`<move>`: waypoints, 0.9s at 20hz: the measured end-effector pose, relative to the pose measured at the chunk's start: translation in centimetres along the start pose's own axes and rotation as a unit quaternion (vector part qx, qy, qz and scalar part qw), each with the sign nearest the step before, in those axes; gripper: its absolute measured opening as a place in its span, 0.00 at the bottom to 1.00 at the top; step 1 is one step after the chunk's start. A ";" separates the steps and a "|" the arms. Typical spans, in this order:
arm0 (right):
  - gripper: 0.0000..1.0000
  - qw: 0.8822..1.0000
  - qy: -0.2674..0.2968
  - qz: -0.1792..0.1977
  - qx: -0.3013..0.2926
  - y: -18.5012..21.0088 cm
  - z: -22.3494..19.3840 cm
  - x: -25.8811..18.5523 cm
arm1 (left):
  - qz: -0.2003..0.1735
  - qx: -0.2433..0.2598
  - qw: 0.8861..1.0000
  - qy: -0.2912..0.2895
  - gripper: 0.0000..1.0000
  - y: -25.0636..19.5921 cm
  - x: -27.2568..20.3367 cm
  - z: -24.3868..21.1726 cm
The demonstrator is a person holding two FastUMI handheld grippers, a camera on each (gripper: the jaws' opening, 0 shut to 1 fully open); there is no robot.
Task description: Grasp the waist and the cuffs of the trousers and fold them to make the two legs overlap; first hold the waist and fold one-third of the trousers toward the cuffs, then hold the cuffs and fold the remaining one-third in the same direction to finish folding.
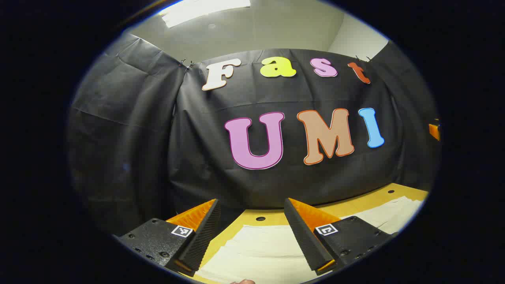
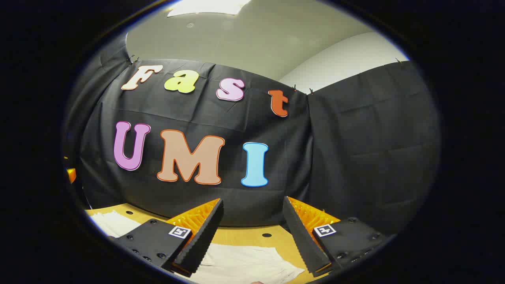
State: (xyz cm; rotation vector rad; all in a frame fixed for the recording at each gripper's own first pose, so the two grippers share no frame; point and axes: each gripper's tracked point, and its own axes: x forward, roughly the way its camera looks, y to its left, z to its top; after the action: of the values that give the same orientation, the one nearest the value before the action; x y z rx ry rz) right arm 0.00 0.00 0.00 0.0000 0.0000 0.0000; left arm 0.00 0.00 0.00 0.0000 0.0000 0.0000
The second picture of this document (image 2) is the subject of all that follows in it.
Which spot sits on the white jeans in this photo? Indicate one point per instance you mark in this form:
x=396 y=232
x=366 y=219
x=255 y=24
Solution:
x=244 y=264

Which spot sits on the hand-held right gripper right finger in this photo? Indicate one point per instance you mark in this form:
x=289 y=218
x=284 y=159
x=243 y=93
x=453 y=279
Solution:
x=302 y=236

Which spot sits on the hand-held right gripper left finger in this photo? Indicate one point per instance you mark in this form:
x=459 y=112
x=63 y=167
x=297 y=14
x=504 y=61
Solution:
x=203 y=236

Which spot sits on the black backdrop cloth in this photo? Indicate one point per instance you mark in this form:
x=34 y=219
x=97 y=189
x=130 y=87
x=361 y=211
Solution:
x=355 y=138

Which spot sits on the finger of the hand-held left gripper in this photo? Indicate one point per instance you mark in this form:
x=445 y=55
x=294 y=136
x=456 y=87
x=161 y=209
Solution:
x=71 y=174

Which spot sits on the ceiling light panel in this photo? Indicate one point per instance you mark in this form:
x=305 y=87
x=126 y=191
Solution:
x=209 y=7

